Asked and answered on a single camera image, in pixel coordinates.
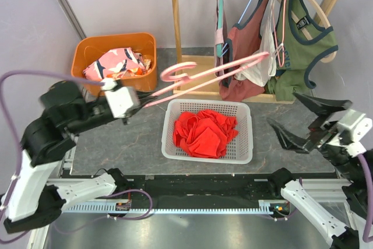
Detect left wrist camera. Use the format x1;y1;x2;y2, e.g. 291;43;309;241
101;78;140;118

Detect pink wire hanger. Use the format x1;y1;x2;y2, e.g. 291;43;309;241
270;0;287;68

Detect teal plastic hanger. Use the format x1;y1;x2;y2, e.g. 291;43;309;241
214;0;226;57

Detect patterned clothes in bin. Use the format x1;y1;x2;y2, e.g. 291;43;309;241
83;47;152;80

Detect white tank top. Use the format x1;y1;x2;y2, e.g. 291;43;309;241
235;0;276;87

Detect green tank top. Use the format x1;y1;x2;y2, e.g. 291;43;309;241
266;0;339;102

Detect aluminium wall profile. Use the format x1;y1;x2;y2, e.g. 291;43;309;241
57;0;86;40

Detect red tank top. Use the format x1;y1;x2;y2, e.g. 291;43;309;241
173;110;238;159

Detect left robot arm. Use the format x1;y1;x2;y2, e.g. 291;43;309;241
3;81;155;234

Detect slotted cable duct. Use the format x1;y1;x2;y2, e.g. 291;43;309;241
64;200;288;215

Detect mauve tank top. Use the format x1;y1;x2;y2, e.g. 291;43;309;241
214;0;228;68

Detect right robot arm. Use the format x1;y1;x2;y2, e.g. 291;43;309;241
266;93;372;248

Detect beige wooden hanger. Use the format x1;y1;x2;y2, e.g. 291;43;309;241
291;0;337;63

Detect wooden clothes rack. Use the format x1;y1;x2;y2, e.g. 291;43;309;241
172;0;337;100

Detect pink plastic hanger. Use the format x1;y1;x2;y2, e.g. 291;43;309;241
144;52;269;108

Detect white plastic basket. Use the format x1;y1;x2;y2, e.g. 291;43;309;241
161;99;254;164

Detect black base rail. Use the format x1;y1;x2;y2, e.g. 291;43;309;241
111;169;297;209

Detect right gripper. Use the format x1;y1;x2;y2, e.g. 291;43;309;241
268;88;367;180

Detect orange plastic bin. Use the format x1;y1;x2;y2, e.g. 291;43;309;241
71;32;157;92

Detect dusty rose tank top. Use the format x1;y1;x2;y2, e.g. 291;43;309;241
219;0;269;101

